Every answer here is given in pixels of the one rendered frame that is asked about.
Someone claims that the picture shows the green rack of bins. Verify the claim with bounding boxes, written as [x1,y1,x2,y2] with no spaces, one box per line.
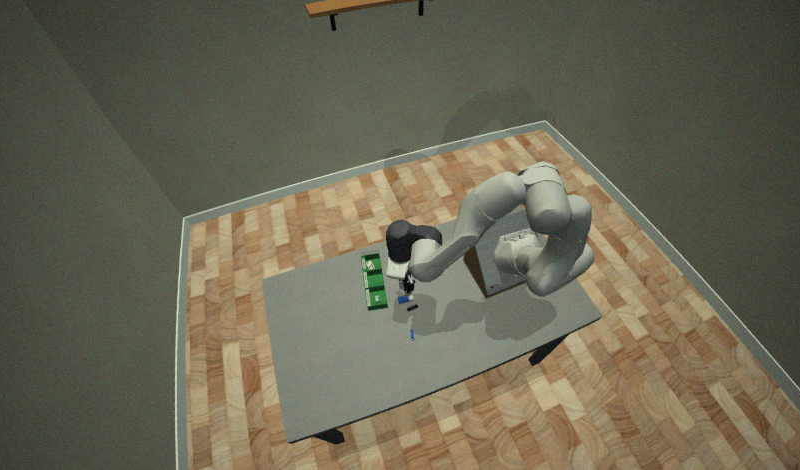
[361,253,388,311]

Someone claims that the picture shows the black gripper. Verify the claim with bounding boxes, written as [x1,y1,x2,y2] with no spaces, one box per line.
[399,270,415,298]

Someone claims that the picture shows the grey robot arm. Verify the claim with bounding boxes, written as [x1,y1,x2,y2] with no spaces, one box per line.
[386,162,594,297]

